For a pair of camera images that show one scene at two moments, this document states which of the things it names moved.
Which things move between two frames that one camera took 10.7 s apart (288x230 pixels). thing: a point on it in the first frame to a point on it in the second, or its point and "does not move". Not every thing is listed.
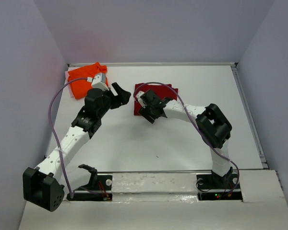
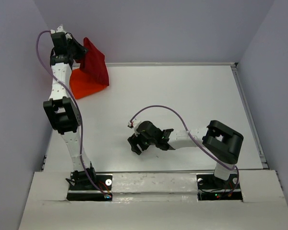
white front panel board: [170, 201] does not move
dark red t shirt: [162, 91] to [92, 63]
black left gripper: [122, 98] to [81, 50]
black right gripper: [145, 112] to [134, 140]
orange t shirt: [80, 87] does not move
